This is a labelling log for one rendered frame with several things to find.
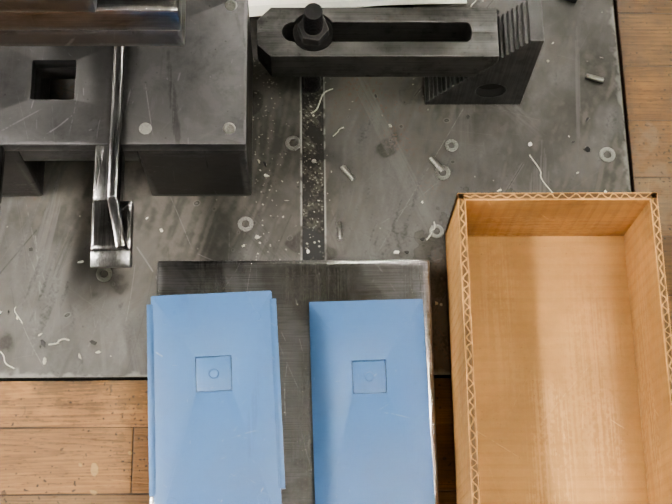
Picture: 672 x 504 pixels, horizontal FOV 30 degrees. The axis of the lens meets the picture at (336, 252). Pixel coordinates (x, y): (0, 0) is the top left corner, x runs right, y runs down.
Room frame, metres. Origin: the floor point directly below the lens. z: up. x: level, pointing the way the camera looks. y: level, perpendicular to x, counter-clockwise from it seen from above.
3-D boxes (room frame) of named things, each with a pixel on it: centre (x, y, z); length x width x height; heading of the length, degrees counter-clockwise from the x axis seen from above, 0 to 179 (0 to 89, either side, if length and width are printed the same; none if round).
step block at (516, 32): (0.38, -0.08, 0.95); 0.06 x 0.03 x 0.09; 95
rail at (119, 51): (0.32, 0.14, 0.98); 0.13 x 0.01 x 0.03; 5
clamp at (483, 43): (0.38, -0.02, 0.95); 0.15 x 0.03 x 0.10; 95
